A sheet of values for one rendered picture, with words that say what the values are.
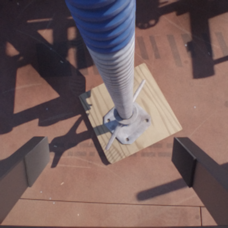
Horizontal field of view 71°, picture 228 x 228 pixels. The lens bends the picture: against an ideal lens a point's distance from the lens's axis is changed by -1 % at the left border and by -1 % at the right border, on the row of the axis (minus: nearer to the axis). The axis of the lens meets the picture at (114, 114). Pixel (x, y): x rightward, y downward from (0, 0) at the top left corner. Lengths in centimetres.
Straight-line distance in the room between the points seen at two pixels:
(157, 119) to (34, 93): 54
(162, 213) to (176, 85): 49
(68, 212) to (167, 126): 51
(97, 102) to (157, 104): 24
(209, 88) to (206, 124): 15
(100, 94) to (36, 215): 54
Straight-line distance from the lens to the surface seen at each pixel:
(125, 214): 70
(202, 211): 74
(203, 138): 70
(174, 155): 17
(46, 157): 17
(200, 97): 72
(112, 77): 16
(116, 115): 45
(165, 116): 65
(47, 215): 79
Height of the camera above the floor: 65
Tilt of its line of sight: 79 degrees down
